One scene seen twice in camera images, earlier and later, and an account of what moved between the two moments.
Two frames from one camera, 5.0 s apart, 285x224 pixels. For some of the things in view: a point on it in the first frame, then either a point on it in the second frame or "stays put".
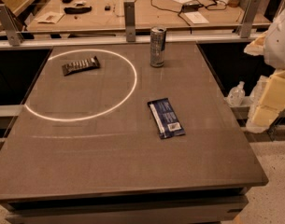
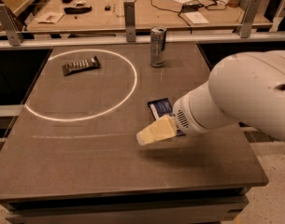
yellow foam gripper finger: x=277 y=96 -> x=162 y=129
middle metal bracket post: x=130 y=21 stays put
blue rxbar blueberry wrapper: x=164 y=119 stays put
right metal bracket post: x=249 y=16 stays put
